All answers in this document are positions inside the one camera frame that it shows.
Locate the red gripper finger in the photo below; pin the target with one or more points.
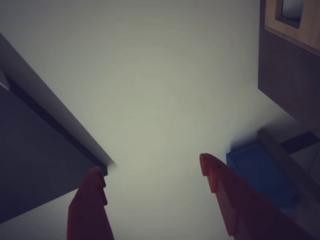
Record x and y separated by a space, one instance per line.
250 215
87 215

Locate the wooden shape sorter box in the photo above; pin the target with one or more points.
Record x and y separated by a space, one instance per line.
310 30

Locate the blue clamp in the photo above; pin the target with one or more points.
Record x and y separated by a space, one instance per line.
260 170

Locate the dark grey panel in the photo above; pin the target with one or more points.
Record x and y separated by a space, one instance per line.
32 150

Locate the aluminium profile rail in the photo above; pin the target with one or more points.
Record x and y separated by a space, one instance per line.
277 150

